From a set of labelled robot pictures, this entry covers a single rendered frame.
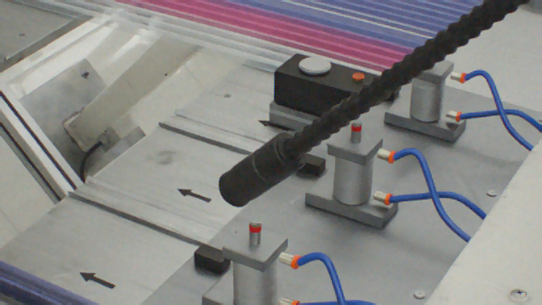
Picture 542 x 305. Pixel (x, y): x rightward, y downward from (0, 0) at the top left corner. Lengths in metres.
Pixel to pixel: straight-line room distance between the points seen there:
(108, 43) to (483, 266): 1.71
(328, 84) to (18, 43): 0.31
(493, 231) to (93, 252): 0.26
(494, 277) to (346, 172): 0.11
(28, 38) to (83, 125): 1.04
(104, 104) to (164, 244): 1.26
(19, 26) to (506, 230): 0.56
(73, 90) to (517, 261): 1.59
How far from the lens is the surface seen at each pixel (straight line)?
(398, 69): 0.42
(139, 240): 0.70
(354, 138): 0.60
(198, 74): 2.30
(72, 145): 2.03
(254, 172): 0.47
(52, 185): 1.59
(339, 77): 0.79
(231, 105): 0.85
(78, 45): 2.16
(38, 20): 1.01
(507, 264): 0.57
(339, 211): 0.62
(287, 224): 0.61
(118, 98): 1.92
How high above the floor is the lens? 1.57
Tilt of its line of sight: 42 degrees down
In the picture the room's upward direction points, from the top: 55 degrees clockwise
